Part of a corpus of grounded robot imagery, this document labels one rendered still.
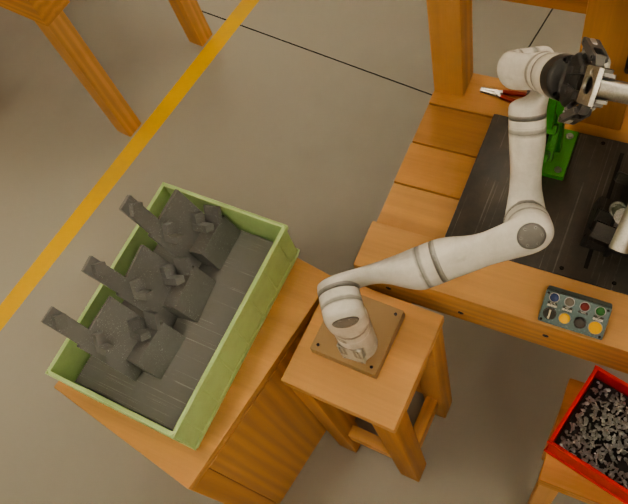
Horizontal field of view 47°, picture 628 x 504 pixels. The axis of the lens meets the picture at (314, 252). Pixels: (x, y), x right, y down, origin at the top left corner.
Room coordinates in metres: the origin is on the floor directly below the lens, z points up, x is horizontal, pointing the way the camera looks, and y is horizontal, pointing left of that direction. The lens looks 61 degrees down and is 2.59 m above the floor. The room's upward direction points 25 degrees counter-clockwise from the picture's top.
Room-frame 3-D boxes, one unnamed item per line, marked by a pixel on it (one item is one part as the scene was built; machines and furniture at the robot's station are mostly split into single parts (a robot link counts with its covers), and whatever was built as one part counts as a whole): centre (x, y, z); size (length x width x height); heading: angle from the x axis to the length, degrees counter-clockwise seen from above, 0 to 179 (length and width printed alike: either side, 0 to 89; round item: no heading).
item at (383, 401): (0.64, -0.01, 0.83); 0.32 x 0.32 x 0.04; 41
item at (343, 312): (0.64, -0.01, 1.13); 0.09 x 0.09 x 0.17; 79
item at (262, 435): (0.92, 0.41, 0.39); 0.68 x 0.52 x 0.79; 124
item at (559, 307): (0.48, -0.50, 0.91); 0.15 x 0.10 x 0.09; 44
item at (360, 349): (0.64, -0.01, 0.97); 0.09 x 0.09 x 0.17; 47
